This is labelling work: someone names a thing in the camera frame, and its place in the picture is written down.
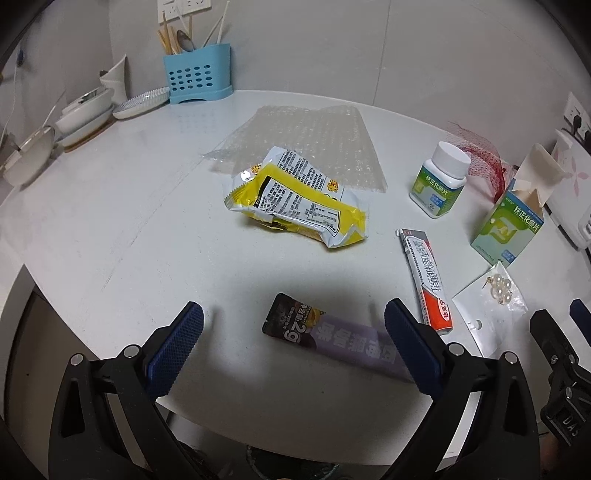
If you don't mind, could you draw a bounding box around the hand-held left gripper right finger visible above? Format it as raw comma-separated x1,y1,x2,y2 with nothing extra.
384,298,541,480

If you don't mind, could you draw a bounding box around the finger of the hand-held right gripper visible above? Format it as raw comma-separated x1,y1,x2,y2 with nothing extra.
569,298,591,346
529,309,591,393

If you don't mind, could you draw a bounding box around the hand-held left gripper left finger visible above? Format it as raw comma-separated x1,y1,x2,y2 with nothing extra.
48,301,206,480

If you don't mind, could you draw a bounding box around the white red ointment tube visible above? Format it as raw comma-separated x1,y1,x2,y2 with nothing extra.
396,227,456,336

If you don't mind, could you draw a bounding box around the green white medicine box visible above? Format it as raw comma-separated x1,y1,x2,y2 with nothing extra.
469,143,570,269

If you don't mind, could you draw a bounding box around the black mesh trash basket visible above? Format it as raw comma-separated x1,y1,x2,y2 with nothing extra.
244,442,341,480

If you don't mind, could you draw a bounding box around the yellow snack packet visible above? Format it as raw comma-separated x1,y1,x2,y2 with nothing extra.
223,146,370,250

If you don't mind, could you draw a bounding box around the red mesh net bag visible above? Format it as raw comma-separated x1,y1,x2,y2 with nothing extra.
447,120,519,204

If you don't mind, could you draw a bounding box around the clear plastic zip bag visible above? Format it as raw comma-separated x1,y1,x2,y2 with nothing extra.
451,260,528,359

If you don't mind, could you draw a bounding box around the purple snack bar wrapper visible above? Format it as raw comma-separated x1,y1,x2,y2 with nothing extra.
261,292,417,383

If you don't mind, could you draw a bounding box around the pearl earring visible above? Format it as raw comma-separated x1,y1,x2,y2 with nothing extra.
483,272,514,302

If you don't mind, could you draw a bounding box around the white flowered rice cooker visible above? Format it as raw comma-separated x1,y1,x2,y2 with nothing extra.
551,128,591,251

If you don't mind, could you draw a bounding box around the white pill bottle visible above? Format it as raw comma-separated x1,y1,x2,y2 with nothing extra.
409,141,473,220

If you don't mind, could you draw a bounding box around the clear bubble wrap sheet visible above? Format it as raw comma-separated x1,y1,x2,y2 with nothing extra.
200,104,389,195

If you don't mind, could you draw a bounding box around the white shallow plate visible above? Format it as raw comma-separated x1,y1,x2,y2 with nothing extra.
59,117,115,149

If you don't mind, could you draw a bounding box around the white bowl with lid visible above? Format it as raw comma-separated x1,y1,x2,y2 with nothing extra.
55,87,116,136

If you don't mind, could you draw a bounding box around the blue plastic utensil holder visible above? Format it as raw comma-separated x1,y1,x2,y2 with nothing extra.
163,42,232,105

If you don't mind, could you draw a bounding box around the white ceramic pitcher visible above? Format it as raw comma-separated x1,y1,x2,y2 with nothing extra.
99,54,129,105

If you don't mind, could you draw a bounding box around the white plastic chopstick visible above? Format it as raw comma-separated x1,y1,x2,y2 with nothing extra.
202,0,230,49

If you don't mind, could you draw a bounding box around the white wall socket with plug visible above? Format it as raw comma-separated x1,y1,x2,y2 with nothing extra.
564,92,591,140

